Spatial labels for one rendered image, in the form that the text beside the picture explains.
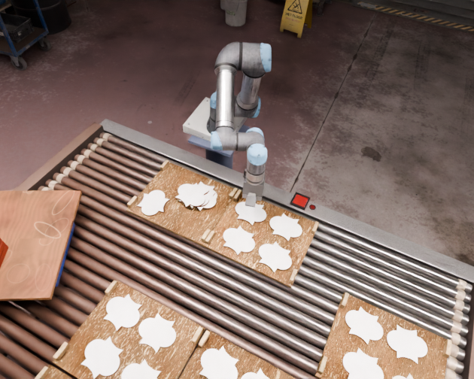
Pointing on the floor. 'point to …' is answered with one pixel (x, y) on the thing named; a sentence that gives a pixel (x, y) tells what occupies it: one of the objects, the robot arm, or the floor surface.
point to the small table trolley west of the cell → (7, 47)
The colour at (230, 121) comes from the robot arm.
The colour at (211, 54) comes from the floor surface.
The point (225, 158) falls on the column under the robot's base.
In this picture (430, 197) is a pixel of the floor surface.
